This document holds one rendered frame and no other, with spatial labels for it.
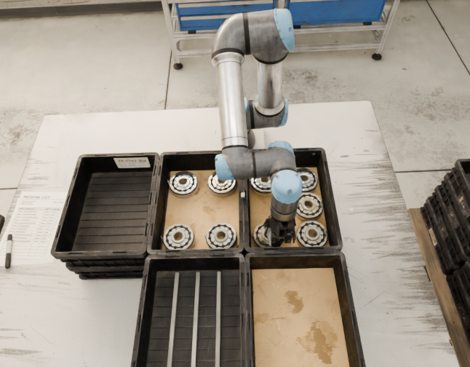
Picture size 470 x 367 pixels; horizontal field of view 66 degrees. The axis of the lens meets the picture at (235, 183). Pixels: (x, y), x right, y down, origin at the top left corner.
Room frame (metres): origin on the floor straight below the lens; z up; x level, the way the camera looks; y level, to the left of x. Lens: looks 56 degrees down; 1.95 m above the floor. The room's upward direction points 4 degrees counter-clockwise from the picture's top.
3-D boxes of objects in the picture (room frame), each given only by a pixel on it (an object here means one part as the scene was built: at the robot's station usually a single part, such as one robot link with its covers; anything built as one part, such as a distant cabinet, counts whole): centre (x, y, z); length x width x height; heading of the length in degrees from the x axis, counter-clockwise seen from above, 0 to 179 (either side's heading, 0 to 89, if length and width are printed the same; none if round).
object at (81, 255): (0.65, 0.43, 0.92); 0.40 x 0.30 x 0.02; 177
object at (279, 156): (0.60, -0.12, 1.15); 0.11 x 0.11 x 0.08; 89
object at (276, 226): (0.49, -0.13, 0.99); 0.09 x 0.08 x 0.12; 0
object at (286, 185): (0.50, -0.13, 1.15); 0.09 x 0.08 x 0.11; 179
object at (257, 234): (0.52, -0.10, 0.86); 0.10 x 0.10 x 0.01
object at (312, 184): (0.73, -0.25, 0.86); 0.10 x 0.10 x 0.01
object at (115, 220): (0.65, 0.43, 0.87); 0.40 x 0.30 x 0.11; 177
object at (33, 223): (0.70, 0.81, 0.70); 0.33 x 0.23 x 0.01; 179
